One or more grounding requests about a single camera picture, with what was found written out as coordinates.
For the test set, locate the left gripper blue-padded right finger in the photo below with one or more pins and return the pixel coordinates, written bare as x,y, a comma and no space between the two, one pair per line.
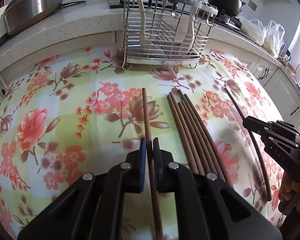
164,175

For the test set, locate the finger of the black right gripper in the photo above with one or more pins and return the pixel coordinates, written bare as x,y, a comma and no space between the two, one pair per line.
262,128

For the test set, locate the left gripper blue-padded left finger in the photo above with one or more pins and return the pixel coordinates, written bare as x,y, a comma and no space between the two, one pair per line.
135,177

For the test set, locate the dark lone chopstick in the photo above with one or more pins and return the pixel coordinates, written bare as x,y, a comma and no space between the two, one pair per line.
257,149

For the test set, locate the brown wooden chopstick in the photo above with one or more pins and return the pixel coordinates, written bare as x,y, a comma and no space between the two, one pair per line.
188,135
184,141
216,158
201,147
154,195
206,155

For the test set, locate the beige short rice scoop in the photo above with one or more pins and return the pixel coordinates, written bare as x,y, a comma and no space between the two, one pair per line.
187,42

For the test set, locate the white long-handled spoon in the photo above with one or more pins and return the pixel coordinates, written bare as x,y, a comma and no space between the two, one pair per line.
145,43

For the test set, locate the right hand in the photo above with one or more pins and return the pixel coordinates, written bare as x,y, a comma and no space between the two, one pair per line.
288,185

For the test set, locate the white cabinet drawers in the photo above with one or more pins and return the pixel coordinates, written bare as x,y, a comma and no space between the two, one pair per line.
264,79

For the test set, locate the floral tablecloth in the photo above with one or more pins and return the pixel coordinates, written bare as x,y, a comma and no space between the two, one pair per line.
82,112

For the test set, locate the clear plastic bag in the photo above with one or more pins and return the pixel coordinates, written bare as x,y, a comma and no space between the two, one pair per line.
274,38

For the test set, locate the white plastic bag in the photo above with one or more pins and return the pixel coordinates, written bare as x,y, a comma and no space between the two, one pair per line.
254,29

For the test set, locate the silver rice cooker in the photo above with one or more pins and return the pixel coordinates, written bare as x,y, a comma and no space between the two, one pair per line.
21,14

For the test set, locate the wall light switch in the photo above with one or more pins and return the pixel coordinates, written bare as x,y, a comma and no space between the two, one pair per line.
252,5

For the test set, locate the steel wire utensil rack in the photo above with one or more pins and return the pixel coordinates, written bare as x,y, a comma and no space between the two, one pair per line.
167,29

